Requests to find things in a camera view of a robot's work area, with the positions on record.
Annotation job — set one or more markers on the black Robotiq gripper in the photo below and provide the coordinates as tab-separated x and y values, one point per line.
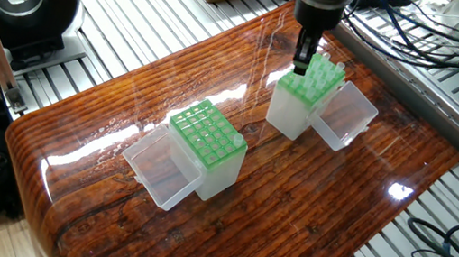
319	19

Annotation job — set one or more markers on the large clear pipette tip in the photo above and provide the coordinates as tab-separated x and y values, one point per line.
236	140

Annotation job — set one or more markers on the clear green-rack pipette tip box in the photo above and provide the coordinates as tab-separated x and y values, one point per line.
218	177
286	119

